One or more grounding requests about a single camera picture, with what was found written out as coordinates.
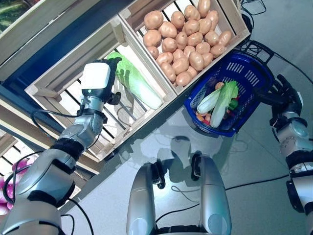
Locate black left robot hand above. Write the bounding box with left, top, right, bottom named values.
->
left=79, top=57, right=123, bottom=106

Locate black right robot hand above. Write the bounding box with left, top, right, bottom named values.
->
left=254, top=74, right=304, bottom=116

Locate napa cabbage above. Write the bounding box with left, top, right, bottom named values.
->
left=209, top=80, right=239, bottom=128
left=106, top=51, right=164, bottom=110
left=197, top=87, right=224, bottom=115

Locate blue plastic shopping basket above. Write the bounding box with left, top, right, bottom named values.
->
left=183, top=51, right=273, bottom=138

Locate wooden slatted crate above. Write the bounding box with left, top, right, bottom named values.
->
left=118, top=0, right=251, bottom=96
left=0, top=133, right=35, bottom=177
left=24, top=14, right=178, bottom=162

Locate brown potato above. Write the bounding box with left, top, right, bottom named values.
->
left=183, top=45, right=196, bottom=59
left=175, top=31, right=188, bottom=50
left=197, top=0, right=211, bottom=18
left=156, top=52, right=174, bottom=66
left=198, top=18, right=213, bottom=35
left=210, top=44, right=226, bottom=58
left=187, top=32, right=203, bottom=47
left=206, top=9, right=220, bottom=31
left=218, top=30, right=232, bottom=47
left=143, top=29, right=162, bottom=47
left=143, top=10, right=164, bottom=30
left=160, top=62, right=177, bottom=83
left=184, top=4, right=201, bottom=22
left=183, top=19, right=201, bottom=37
left=187, top=65, right=198, bottom=79
left=175, top=71, right=192, bottom=87
left=158, top=21, right=178, bottom=39
left=172, top=57, right=190, bottom=75
left=147, top=46, right=159, bottom=59
left=204, top=30, right=220, bottom=47
left=161, top=37, right=178, bottom=53
left=188, top=51, right=205, bottom=71
left=172, top=48, right=186, bottom=62
left=170, top=11, right=186, bottom=30
left=195, top=42, right=211, bottom=55
left=202, top=52, right=214, bottom=68

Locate large wooden crate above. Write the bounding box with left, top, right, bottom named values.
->
left=0, top=0, right=103, bottom=67

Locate orange carrot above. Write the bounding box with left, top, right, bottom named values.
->
left=196, top=113, right=211, bottom=126

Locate green striped pumpkin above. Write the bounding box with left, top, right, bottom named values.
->
left=0, top=0, right=27, bottom=32

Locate purple white turnip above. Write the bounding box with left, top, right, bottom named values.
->
left=0, top=199, right=13, bottom=216
left=12, top=158, right=37, bottom=172
left=0, top=175, right=14, bottom=196

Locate silver left robot leg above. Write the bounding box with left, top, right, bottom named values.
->
left=126, top=162, right=167, bottom=235

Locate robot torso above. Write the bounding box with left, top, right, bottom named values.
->
left=156, top=224, right=203, bottom=235

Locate black basket handle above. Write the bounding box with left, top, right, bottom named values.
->
left=233, top=40, right=276, bottom=64

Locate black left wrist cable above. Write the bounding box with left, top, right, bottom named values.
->
left=30, top=109, right=85, bottom=139

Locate black coiled cable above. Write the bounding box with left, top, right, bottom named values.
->
left=241, top=12, right=255, bottom=32

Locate wooden display shelf frame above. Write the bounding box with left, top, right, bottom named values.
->
left=0, top=0, right=137, bottom=204

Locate thin black floor cable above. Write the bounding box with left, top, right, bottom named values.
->
left=155, top=174, right=291, bottom=223

